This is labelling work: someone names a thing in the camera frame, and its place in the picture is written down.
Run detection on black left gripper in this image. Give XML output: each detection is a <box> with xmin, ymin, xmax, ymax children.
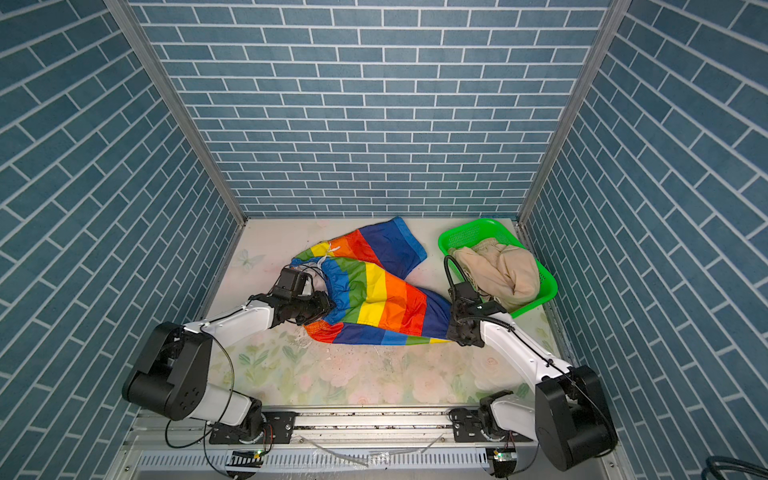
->
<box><xmin>290</xmin><ymin>289</ymin><xmax>339</xmax><ymax>325</ymax></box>

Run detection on rainbow striped shorts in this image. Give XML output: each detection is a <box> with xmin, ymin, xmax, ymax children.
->
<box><xmin>291</xmin><ymin>217</ymin><xmax>451</xmax><ymax>346</ymax></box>

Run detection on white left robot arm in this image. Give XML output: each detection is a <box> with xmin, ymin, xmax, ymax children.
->
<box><xmin>122</xmin><ymin>292</ymin><xmax>335</xmax><ymax>443</ymax></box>

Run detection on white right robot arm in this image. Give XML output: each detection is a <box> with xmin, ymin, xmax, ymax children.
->
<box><xmin>448</xmin><ymin>300</ymin><xmax>618</xmax><ymax>471</ymax></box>

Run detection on beige shorts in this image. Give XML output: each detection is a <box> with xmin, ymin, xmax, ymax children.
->
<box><xmin>449</xmin><ymin>238</ymin><xmax>541</xmax><ymax>311</ymax></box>

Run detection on green plastic basket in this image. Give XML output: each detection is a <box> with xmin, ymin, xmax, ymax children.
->
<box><xmin>438</xmin><ymin>219</ymin><xmax>558</xmax><ymax>317</ymax></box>

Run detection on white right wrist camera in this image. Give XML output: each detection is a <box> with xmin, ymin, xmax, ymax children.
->
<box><xmin>449</xmin><ymin>281</ymin><xmax>481</xmax><ymax>304</ymax></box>

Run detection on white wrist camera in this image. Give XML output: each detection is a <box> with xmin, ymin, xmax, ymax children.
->
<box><xmin>449</xmin><ymin>281</ymin><xmax>481</xmax><ymax>304</ymax></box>
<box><xmin>271</xmin><ymin>266</ymin><xmax>312</xmax><ymax>301</ymax></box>

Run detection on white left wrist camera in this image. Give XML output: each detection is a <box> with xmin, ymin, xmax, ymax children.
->
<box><xmin>271</xmin><ymin>266</ymin><xmax>312</xmax><ymax>301</ymax></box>

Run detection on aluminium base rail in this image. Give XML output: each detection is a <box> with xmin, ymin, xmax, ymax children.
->
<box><xmin>104</xmin><ymin>404</ymin><xmax>637</xmax><ymax>480</ymax></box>

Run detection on white vented cable tray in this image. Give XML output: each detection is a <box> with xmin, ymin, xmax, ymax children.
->
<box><xmin>136</xmin><ymin>447</ymin><xmax>489</xmax><ymax>474</ymax></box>

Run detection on aluminium left corner post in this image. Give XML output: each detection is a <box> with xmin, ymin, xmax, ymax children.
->
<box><xmin>103</xmin><ymin>0</ymin><xmax>247</xmax><ymax>228</ymax></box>

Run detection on aluminium corner post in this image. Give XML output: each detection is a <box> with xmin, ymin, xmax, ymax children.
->
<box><xmin>517</xmin><ymin>0</ymin><xmax>631</xmax><ymax>228</ymax></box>
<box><xmin>103</xmin><ymin>0</ymin><xmax>247</xmax><ymax>228</ymax></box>

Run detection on aluminium right corner post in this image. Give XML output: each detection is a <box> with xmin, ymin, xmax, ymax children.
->
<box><xmin>517</xmin><ymin>0</ymin><xmax>631</xmax><ymax>228</ymax></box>

